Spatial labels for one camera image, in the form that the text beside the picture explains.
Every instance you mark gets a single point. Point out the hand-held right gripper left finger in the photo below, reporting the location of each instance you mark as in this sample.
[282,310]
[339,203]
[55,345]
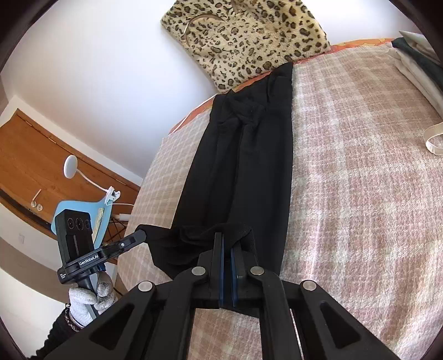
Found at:
[223,284]

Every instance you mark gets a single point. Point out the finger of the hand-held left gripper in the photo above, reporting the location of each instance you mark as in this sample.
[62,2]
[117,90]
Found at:
[128,242]

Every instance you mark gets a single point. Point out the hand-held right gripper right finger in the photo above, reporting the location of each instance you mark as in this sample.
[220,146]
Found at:
[236,284]

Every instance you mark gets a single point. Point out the black mesh top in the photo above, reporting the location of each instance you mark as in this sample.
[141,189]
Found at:
[249,166]

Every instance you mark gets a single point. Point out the person's left forearm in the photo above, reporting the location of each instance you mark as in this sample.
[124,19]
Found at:
[59,332]

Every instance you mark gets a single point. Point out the stack of folded clothes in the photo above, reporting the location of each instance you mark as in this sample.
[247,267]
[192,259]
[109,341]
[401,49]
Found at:
[413,35]

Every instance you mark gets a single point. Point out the person's left hand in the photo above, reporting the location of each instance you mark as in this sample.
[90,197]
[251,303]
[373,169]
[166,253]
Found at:
[81,301]

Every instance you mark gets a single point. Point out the blue chair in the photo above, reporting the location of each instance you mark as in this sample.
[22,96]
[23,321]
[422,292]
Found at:
[79,205]

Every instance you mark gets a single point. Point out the white clip lamp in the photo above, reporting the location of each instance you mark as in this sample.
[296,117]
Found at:
[71,166]

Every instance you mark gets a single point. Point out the wooden door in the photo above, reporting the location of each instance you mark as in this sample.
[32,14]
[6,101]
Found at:
[34,152]

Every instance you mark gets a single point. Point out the pink plaid blanket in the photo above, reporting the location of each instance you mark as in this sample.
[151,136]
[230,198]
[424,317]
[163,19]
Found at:
[346,194]

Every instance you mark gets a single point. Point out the leopard print cushion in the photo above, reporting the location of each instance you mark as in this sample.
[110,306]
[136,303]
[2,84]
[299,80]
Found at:
[249,38]

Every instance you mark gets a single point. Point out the white folded garment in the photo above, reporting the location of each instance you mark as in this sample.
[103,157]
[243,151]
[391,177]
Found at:
[412,78]

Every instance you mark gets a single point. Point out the dark green folded garment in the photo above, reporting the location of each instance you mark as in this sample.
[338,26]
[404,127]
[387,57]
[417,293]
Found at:
[415,55]

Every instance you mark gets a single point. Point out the white wall socket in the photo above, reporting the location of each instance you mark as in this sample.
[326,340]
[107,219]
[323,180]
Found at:
[21,238]

